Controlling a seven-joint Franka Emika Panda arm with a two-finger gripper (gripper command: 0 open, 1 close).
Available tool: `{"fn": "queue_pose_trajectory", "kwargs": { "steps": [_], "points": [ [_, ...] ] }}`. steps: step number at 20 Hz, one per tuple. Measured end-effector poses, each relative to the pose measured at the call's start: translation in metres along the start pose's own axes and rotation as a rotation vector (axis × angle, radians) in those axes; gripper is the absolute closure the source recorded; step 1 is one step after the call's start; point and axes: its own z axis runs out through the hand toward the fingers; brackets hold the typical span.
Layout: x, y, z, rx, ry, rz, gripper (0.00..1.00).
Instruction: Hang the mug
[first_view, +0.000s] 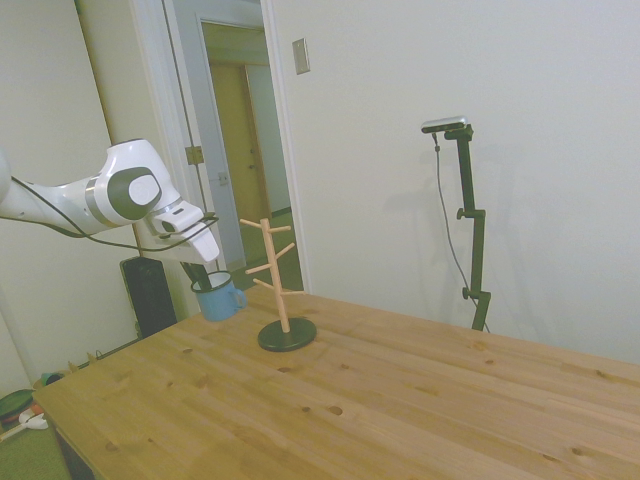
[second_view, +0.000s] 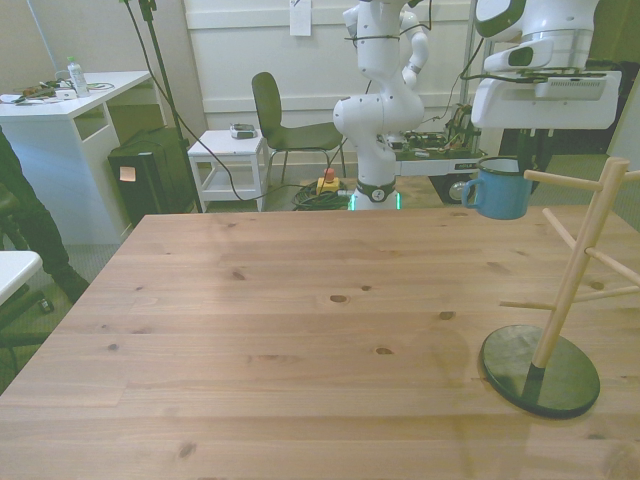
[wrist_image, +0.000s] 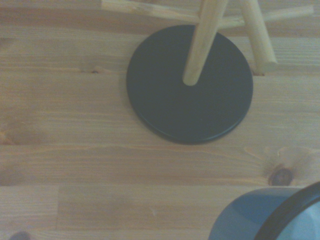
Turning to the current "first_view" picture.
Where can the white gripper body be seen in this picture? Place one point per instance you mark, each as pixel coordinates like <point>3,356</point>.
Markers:
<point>205,245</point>

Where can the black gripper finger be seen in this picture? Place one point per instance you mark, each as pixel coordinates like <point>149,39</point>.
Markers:
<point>191,277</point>
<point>206,276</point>

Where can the blue enamel mug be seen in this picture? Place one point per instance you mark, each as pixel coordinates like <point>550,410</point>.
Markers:
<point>220,302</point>

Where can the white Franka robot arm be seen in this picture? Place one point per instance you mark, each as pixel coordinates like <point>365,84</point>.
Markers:
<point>55,205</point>

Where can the wooden mug tree black base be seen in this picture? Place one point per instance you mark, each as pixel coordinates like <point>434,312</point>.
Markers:
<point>287,337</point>

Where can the black tower speaker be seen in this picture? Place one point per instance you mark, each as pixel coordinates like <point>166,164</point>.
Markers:
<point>150,300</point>

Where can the brass door hinge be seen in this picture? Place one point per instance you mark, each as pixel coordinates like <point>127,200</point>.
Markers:
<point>195,155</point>

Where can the brown wooden door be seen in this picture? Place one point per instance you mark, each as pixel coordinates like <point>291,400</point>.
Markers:
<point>240,150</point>

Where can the white open door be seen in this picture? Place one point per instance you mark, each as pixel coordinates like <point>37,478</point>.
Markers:
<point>195,90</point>

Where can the white floor item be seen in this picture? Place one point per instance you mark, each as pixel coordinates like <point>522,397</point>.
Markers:
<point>35,422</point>

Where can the green floor item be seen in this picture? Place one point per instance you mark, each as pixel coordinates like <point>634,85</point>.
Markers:
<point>12,405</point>

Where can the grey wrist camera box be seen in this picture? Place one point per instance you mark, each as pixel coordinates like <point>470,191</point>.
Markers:
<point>175,222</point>

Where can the metal wall switch plate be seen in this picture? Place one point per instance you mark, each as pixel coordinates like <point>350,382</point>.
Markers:
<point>301,56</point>

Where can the grey exterior camera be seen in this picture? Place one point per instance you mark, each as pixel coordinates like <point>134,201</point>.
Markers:
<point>445,124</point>

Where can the black jointed camera stand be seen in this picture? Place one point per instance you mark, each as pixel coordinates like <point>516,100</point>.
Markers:
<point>472,200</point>

